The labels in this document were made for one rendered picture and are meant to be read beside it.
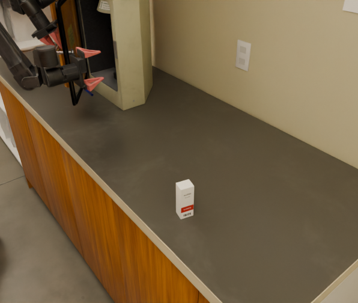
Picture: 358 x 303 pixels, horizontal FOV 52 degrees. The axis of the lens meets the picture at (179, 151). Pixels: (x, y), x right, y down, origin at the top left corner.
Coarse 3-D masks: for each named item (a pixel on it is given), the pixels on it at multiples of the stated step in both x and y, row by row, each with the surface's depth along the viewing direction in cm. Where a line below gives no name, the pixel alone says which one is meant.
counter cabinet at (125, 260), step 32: (32, 128) 182; (32, 160) 212; (64, 160) 155; (64, 192) 176; (96, 192) 135; (64, 224) 203; (96, 224) 150; (128, 224) 119; (96, 256) 170; (128, 256) 131; (160, 256) 107; (128, 288) 146; (160, 288) 116; (192, 288) 97; (352, 288) 100
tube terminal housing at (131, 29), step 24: (120, 0) 132; (144, 0) 146; (120, 24) 136; (144, 24) 149; (120, 48) 141; (144, 48) 152; (120, 72) 146; (144, 72) 155; (120, 96) 153; (144, 96) 159
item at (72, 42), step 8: (56, 0) 127; (72, 0) 147; (56, 8) 126; (64, 8) 135; (72, 8) 146; (56, 16) 127; (64, 16) 134; (72, 16) 146; (64, 24) 134; (72, 24) 146; (72, 32) 145; (72, 40) 145; (64, 48) 133; (72, 48) 145; (64, 56) 135; (72, 96) 144
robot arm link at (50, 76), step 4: (40, 68) 116; (44, 68) 115; (48, 68) 116; (52, 68) 119; (56, 68) 119; (44, 72) 116; (48, 72) 117; (52, 72) 117; (56, 72) 118; (60, 72) 119; (44, 76) 118; (48, 76) 116; (52, 76) 117; (56, 76) 118; (60, 76) 119; (64, 76) 121; (44, 80) 118; (48, 80) 117; (52, 80) 117; (56, 80) 118; (60, 80) 119; (44, 84) 119; (48, 84) 118; (52, 84) 118; (56, 84) 120
